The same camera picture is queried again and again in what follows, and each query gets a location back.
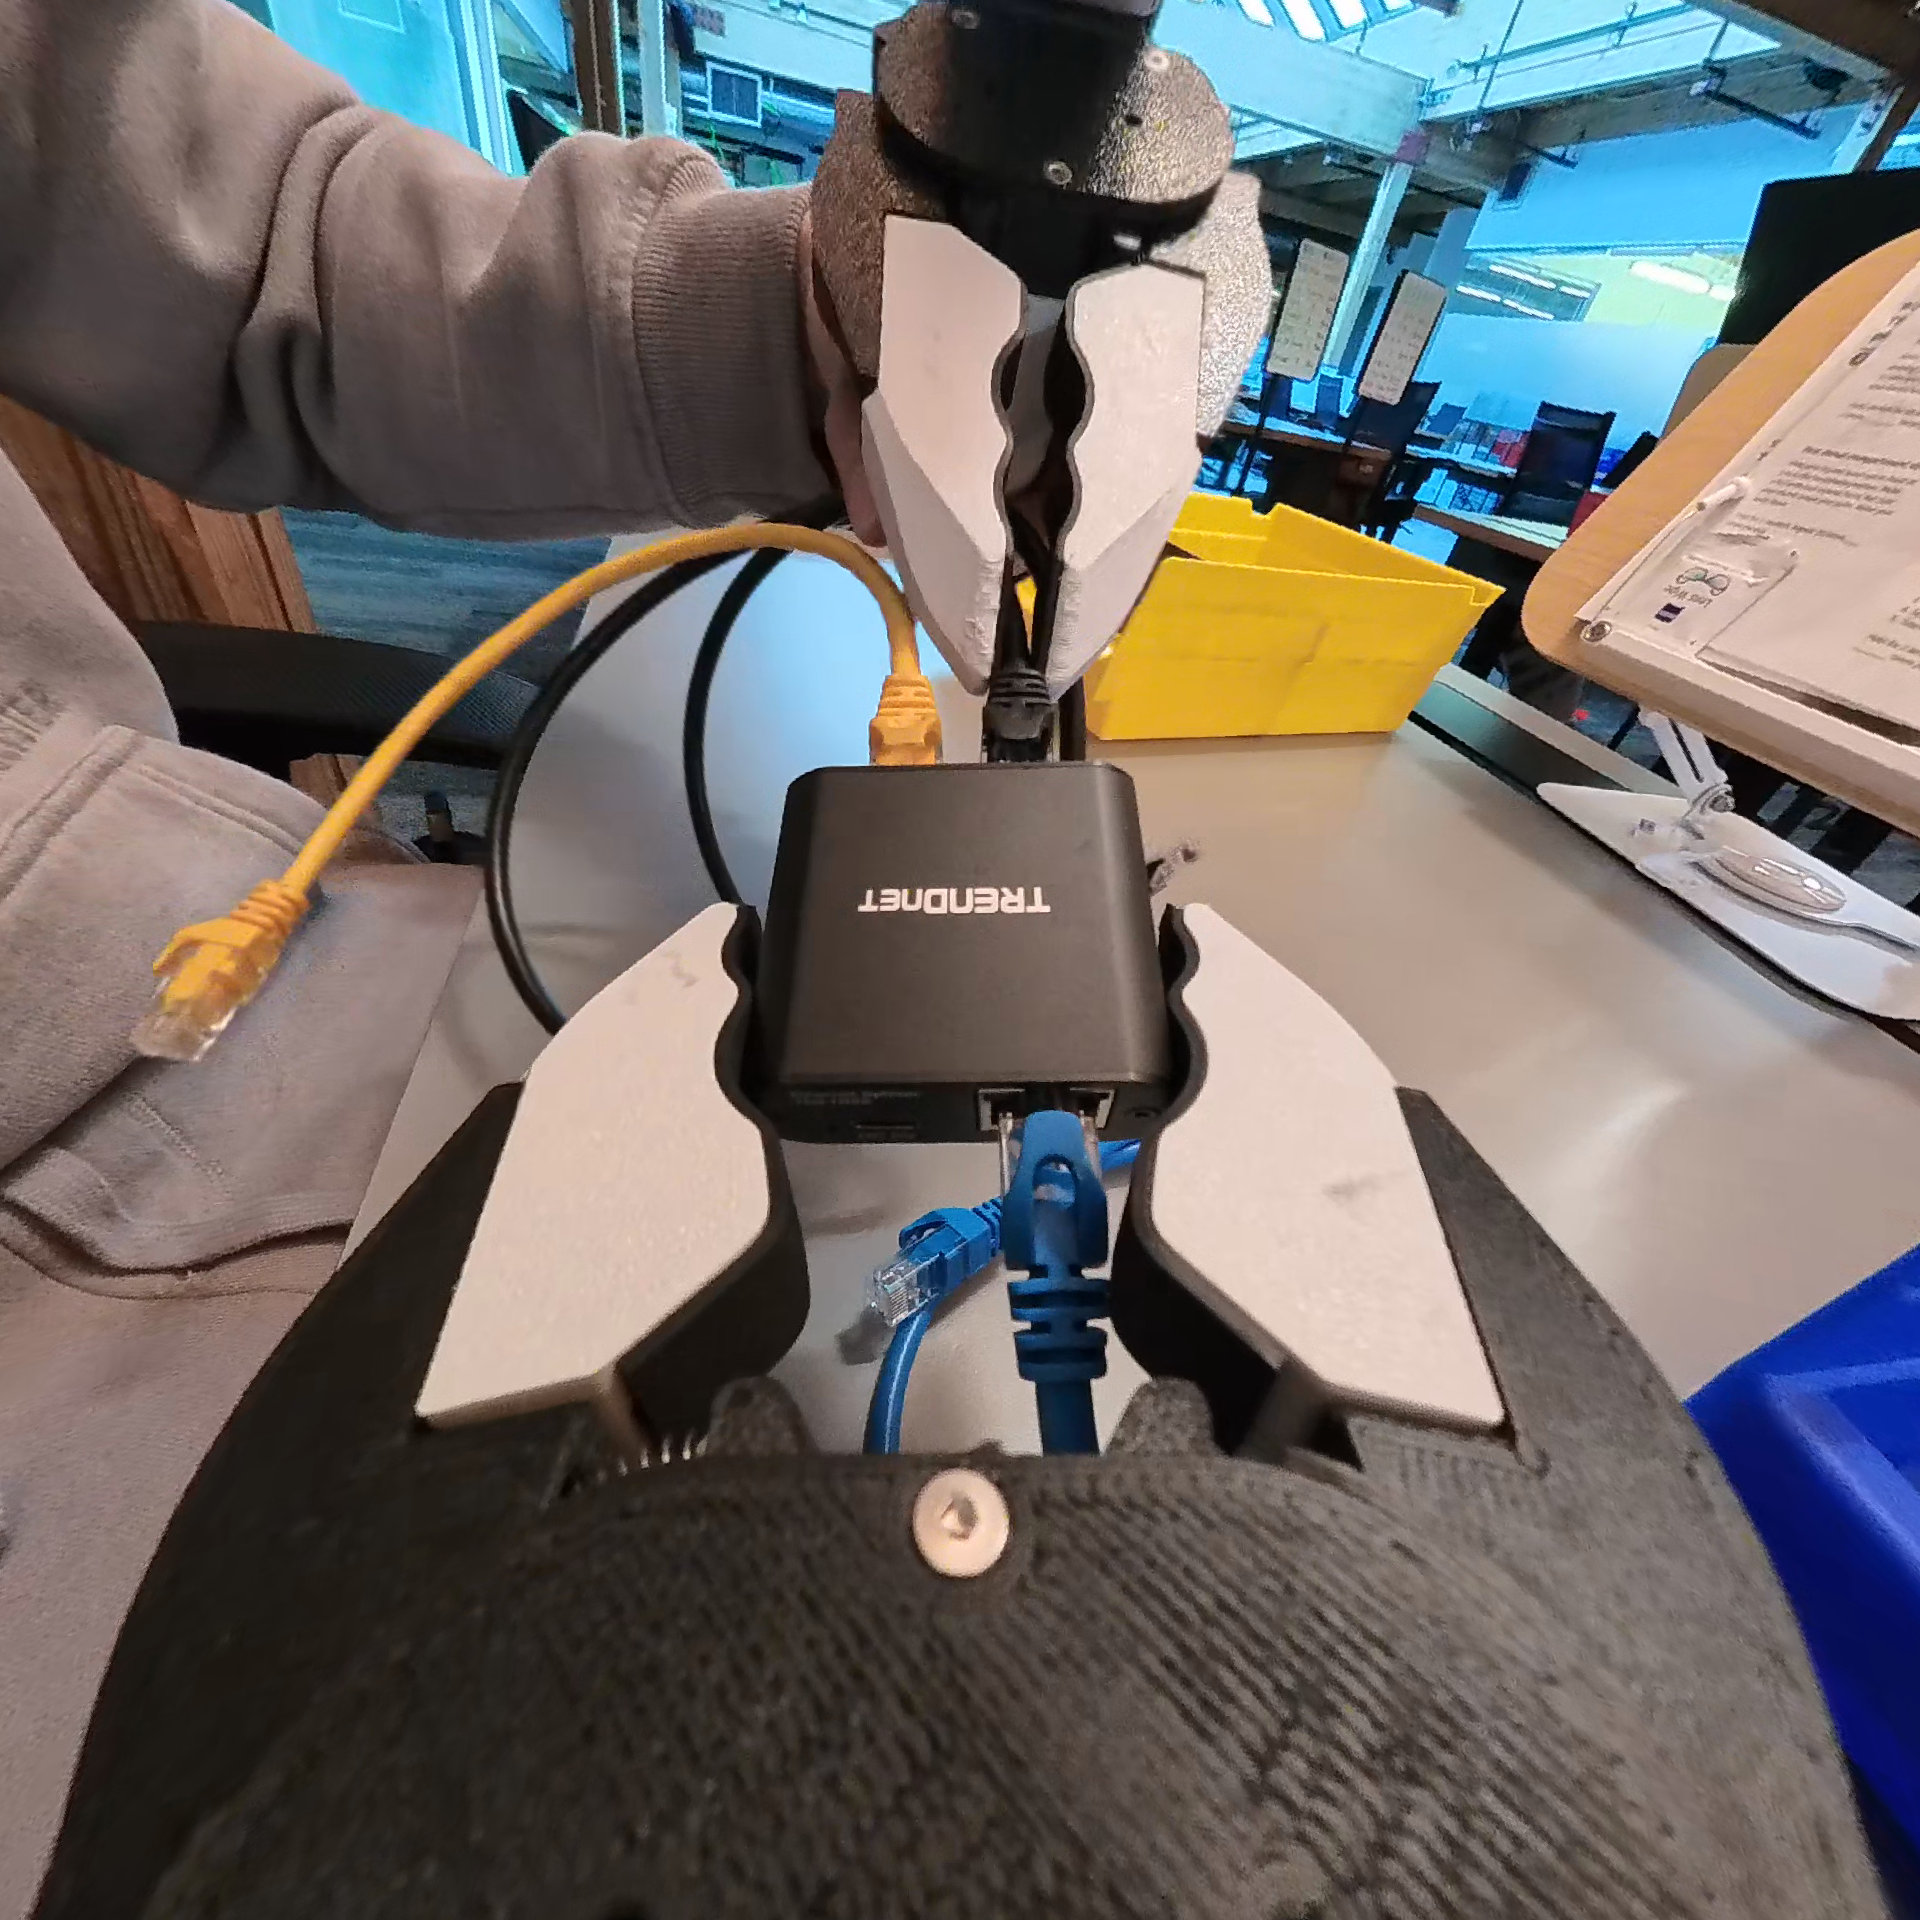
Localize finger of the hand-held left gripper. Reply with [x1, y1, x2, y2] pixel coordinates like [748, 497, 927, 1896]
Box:
[1047, 268, 1211, 700]
[860, 209, 1052, 695]

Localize blue ethernet cable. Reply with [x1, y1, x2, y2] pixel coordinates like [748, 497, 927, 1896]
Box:
[863, 1106, 1146, 1460]

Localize wooden document board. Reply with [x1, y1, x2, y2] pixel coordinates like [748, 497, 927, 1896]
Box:
[1520, 224, 1920, 837]

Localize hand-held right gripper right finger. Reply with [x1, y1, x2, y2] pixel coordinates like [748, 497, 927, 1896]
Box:
[1114, 901, 1510, 1470]

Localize black monitor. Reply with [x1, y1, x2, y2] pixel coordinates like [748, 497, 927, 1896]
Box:
[1718, 167, 1920, 350]

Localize white notice board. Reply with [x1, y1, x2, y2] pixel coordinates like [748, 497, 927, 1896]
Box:
[1355, 270, 1451, 409]
[1267, 237, 1353, 378]

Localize yellow ethernet cable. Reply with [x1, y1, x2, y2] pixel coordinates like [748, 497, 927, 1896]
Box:
[134, 519, 947, 1064]

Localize blue plastic bin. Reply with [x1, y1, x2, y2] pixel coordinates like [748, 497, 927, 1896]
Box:
[1682, 1241, 1920, 1920]

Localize black network switch box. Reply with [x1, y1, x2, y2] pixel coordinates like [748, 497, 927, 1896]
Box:
[748, 758, 1178, 1144]

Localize black chair armrest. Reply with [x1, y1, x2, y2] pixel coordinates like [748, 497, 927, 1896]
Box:
[129, 621, 545, 784]

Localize yellow plastic bin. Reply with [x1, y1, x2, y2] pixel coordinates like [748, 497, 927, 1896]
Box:
[1019, 490, 1510, 740]

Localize white document stand base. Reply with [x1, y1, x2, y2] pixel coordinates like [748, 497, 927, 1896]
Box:
[1537, 711, 1920, 1023]

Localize white printed paper sheets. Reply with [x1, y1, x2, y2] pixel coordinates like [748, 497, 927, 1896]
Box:
[1576, 258, 1920, 735]

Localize person's left forearm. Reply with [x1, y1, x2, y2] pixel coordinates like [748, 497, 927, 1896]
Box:
[0, 0, 840, 544]

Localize person's left hand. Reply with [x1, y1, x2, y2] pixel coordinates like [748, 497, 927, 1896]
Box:
[815, 343, 897, 548]

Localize black office chair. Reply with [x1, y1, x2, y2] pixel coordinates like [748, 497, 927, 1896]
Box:
[1498, 398, 1619, 521]

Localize person's grey hoodie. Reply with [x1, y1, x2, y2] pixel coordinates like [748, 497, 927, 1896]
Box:
[0, 449, 500, 1920]

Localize brown wooden cabinet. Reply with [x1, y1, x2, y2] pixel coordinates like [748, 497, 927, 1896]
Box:
[0, 398, 350, 805]

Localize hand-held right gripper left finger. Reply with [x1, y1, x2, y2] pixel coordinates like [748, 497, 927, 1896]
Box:
[415, 901, 815, 1456]

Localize black ethernet cable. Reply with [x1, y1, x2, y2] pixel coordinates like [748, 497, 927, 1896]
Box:
[481, 506, 1087, 1040]

